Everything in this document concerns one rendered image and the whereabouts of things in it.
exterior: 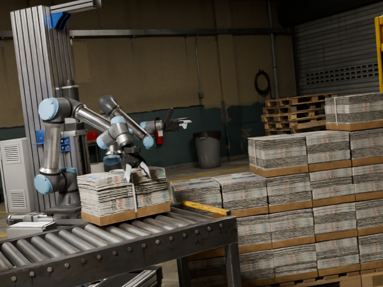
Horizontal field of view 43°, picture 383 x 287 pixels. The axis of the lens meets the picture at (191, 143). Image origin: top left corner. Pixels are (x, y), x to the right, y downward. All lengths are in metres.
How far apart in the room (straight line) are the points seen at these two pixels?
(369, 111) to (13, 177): 2.32
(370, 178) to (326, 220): 0.40
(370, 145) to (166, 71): 7.52
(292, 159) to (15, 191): 1.78
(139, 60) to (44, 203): 7.21
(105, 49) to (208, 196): 7.19
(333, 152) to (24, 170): 1.97
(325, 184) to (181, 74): 7.66
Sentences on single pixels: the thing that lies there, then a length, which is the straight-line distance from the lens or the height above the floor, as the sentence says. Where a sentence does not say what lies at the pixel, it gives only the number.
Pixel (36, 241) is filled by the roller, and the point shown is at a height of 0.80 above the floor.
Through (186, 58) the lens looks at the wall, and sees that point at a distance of 10.75.
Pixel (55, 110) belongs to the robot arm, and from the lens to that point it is 2.71.
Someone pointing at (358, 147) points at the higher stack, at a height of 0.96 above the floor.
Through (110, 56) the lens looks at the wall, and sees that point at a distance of 10.00.
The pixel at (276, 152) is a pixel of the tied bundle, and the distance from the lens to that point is 3.15.
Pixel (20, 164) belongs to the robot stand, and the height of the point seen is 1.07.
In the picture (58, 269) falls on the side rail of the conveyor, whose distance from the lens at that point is 1.99.
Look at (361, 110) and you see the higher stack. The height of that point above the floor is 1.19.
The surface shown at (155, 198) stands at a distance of 2.49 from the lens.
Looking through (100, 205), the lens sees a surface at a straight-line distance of 2.38.
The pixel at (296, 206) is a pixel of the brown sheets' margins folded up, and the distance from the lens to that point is 3.23.
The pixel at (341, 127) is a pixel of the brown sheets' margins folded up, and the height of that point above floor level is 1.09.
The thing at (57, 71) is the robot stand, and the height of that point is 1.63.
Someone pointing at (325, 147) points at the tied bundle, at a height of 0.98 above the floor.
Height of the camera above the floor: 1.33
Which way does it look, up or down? 4 degrees down
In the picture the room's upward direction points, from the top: 6 degrees counter-clockwise
